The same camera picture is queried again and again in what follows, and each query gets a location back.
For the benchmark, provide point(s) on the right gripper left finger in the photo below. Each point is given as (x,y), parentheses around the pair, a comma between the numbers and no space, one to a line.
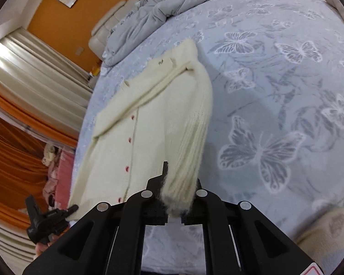
(108,239)

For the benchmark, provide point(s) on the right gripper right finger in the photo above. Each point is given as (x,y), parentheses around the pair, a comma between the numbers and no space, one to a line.
(239,239)

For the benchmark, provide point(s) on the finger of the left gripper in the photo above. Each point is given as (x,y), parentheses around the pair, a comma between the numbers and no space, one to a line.
(71,210)

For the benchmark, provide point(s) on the cream knit cardigan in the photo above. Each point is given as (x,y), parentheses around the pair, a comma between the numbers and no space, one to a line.
(160,116)

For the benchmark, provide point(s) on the person left hand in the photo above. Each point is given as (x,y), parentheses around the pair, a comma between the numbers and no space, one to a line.
(40,247)

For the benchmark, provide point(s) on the pink blanket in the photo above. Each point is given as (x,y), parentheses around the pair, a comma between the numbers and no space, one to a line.
(56,191)

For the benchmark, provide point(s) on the plush toy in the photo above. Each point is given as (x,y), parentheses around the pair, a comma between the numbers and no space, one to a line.
(49,154)

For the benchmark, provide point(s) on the cream curtain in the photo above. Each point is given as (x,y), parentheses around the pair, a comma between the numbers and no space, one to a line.
(42,88)

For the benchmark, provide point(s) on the orange items on nightstand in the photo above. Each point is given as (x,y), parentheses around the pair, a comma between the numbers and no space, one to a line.
(95,71)

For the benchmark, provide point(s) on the beige padded headboard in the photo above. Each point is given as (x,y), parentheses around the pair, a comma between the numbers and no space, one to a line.
(106,25)

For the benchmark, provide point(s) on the blue butterfly bed sheet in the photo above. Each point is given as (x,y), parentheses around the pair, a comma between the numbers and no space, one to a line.
(276,133)

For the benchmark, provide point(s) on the grey crumpled duvet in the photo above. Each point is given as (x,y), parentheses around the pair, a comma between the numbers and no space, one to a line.
(139,24)

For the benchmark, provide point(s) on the wall switch plate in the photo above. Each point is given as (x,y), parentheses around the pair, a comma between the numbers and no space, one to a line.
(79,51)

